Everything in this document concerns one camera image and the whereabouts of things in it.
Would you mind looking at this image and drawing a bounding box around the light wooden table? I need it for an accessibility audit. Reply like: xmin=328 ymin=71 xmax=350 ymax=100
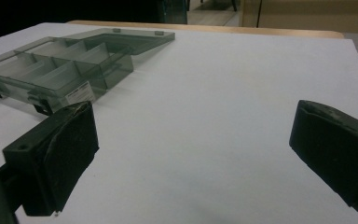
xmin=66 ymin=20 xmax=345 ymax=40

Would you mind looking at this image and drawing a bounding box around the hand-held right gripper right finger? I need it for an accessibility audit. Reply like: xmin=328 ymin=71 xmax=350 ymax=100
xmin=288 ymin=99 xmax=358 ymax=214

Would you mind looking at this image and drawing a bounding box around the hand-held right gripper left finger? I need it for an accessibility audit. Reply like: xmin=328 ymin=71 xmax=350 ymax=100
xmin=1 ymin=100 xmax=100 ymax=217

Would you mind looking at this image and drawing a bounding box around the beige cabinet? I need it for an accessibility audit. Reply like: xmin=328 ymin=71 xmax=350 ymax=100
xmin=240 ymin=0 xmax=358 ymax=35

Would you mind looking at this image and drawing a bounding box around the clear plastic compartment organizer box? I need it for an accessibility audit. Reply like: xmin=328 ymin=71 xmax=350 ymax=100
xmin=0 ymin=27 xmax=176 ymax=117

